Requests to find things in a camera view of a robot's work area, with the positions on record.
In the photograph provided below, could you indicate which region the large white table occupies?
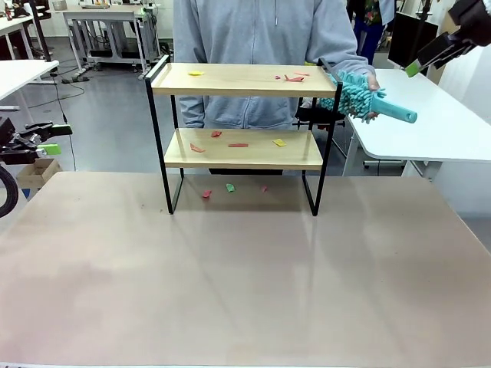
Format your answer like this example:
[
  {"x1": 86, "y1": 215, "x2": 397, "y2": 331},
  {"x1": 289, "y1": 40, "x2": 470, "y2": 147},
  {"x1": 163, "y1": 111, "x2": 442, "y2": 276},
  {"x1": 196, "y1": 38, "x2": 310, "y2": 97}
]
[{"x1": 337, "y1": 67, "x2": 491, "y2": 177}]

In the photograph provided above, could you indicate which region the person in grey hoodie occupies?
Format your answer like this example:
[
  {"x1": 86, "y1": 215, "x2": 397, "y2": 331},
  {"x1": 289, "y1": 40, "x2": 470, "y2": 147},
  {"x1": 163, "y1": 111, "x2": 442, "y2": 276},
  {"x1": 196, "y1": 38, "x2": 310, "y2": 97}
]
[{"x1": 172, "y1": 0, "x2": 369, "y2": 130}]

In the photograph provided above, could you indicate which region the person in blue trousers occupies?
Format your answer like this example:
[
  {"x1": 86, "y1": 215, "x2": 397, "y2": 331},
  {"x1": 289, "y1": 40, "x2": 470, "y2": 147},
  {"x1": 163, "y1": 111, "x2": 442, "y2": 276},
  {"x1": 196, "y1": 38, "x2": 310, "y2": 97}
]
[{"x1": 347, "y1": 0, "x2": 396, "y2": 67}]

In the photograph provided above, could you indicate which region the thick black robot hose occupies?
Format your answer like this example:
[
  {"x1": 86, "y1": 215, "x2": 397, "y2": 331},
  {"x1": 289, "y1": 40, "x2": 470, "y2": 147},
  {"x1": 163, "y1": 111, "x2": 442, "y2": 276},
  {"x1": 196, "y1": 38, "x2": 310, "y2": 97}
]
[{"x1": 0, "y1": 164, "x2": 19, "y2": 219}]

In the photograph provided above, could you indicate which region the black office chair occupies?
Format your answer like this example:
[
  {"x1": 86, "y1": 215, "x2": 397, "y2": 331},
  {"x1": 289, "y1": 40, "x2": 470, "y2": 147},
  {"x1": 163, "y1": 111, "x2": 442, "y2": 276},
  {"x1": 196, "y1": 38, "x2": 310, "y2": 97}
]
[{"x1": 294, "y1": 97, "x2": 346, "y2": 131}]

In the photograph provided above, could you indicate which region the white framed workbench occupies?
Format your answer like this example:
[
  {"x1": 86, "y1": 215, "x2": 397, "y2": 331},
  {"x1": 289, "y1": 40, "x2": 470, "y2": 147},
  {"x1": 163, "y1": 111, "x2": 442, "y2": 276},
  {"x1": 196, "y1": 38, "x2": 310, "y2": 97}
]
[{"x1": 61, "y1": 3, "x2": 162, "y2": 76}]

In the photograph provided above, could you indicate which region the person's left forearm grey sleeve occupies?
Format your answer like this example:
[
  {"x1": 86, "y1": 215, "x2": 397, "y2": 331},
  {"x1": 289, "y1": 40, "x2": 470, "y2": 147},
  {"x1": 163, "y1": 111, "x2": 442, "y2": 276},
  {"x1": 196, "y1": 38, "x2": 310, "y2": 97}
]
[{"x1": 325, "y1": 41, "x2": 377, "y2": 80}]

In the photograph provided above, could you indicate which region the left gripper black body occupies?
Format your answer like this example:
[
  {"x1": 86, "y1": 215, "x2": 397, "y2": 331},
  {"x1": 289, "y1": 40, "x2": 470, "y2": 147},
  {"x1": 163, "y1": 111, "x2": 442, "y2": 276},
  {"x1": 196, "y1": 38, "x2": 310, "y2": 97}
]
[{"x1": 0, "y1": 117, "x2": 41, "y2": 166}]

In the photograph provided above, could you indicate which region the black pole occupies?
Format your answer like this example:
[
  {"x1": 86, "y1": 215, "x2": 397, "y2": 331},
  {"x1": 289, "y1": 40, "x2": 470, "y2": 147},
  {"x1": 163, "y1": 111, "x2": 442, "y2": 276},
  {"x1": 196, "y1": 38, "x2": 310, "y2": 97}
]
[{"x1": 29, "y1": 0, "x2": 53, "y2": 63}]

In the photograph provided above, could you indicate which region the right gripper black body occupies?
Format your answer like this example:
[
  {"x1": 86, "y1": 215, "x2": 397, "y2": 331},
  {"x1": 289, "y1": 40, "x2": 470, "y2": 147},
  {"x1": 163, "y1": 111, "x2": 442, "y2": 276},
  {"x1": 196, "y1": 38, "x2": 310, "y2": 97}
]
[{"x1": 447, "y1": 0, "x2": 491, "y2": 48}]

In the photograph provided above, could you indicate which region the black monitor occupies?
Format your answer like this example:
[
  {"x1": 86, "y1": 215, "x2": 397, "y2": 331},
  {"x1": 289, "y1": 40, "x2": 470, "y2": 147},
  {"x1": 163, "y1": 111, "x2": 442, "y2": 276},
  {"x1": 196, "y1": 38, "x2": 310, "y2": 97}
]
[{"x1": 387, "y1": 11, "x2": 439, "y2": 77}]

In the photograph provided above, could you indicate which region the teal chenille duster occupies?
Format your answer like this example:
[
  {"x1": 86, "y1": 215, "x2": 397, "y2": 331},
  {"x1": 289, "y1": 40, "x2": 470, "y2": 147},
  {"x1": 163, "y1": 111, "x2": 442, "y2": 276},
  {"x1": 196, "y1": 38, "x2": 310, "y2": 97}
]
[{"x1": 317, "y1": 68, "x2": 418, "y2": 125}]

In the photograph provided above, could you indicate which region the cardboard box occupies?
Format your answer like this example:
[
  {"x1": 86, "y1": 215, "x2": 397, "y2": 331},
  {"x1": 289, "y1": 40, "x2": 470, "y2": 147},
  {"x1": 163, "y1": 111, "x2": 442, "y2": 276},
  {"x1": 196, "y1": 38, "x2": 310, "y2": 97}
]
[{"x1": 16, "y1": 158, "x2": 63, "y2": 189}]

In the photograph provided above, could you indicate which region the white background desk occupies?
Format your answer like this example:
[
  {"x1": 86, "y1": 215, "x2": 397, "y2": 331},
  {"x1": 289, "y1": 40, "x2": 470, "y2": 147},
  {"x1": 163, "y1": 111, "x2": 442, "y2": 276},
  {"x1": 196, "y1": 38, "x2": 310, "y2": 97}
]
[{"x1": 0, "y1": 15, "x2": 38, "y2": 61}]

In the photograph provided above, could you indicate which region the thin black floor cable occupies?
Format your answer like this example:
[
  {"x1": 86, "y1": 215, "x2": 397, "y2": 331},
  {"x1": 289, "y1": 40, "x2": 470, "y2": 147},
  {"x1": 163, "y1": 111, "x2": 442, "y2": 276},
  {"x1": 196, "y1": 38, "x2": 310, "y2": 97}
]
[{"x1": 49, "y1": 71, "x2": 86, "y2": 172}]

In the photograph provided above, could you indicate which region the two-tier wooden shelf black frame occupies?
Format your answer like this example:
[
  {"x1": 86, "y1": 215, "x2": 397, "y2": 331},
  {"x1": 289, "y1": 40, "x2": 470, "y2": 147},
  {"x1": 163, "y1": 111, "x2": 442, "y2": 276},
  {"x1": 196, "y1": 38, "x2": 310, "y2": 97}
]
[{"x1": 144, "y1": 54, "x2": 344, "y2": 217}]

